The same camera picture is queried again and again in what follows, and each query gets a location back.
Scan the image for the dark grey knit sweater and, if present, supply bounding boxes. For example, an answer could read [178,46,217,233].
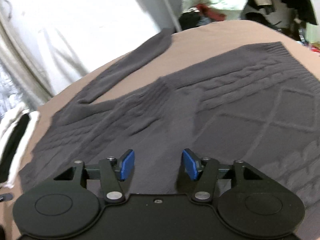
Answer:
[20,29,319,207]

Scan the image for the black folded garment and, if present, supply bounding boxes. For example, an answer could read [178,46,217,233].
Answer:
[1,114,30,183]

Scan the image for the crumpled silver foil curtain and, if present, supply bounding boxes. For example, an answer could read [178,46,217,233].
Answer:
[0,65,24,119]

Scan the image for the beige curtain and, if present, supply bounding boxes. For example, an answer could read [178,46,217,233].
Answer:
[1,12,54,107]

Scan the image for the brown bed sheet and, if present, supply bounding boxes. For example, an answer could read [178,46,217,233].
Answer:
[11,20,319,239]

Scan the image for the white cloth draped chair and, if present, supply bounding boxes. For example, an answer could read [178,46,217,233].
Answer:
[1,0,173,96]

